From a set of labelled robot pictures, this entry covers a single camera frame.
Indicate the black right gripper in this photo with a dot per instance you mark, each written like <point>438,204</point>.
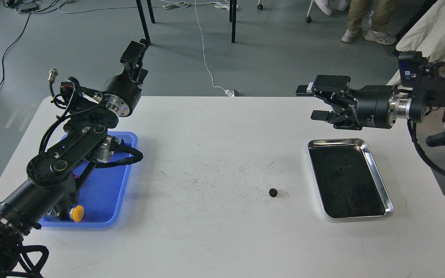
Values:
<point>372,103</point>

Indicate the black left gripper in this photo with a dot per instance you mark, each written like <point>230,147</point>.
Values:
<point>121,92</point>

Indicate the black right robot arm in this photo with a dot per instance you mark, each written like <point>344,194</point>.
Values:
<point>423,90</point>

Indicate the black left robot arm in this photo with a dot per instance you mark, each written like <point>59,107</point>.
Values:
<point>76,144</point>

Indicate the silver metal tray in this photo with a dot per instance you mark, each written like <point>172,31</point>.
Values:
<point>360,192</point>

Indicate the blue plastic tray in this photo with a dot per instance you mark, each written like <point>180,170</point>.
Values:
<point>102,193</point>

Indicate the black table leg left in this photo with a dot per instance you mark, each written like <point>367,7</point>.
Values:
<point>143,17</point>

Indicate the black table leg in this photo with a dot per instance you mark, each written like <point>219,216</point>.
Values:
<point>232,19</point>
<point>143,17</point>

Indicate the person white shoe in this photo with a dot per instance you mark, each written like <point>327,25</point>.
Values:
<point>349,36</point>

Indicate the black table leg right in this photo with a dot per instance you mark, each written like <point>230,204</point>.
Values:
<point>232,19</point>

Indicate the beige cloth on chair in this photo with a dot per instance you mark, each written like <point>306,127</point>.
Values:
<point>428,34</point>

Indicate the yellow push button switch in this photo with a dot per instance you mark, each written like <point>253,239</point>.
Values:
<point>74,214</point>

